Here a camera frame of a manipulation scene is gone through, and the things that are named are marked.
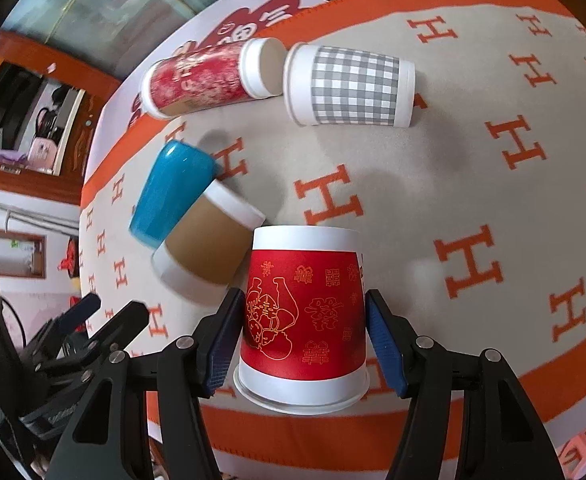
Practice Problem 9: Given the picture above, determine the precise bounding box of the glass door gold ornament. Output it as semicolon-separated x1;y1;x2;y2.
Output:
1;0;217;80

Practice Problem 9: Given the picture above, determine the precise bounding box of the orange H pattern blanket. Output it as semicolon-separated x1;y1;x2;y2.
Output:
80;3;586;444

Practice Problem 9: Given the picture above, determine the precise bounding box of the grey checked paper cup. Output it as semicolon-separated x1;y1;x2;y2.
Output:
283;42;416;128

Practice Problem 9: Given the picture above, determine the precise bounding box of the red paper cup gold print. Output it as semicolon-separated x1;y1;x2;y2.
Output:
233;226;370;416

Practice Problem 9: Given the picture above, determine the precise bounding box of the red floral paper cup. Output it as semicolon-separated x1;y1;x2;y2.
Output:
140;38;287;119

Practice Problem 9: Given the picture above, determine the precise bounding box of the blue plastic cup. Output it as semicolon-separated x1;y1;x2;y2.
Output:
129;140;216;248

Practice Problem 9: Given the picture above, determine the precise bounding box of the brown sleeve paper cup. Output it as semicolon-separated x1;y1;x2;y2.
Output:
152;180;266;308

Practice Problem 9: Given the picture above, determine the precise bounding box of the pink plastic stool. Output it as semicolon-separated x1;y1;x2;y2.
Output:
558;429;586;479

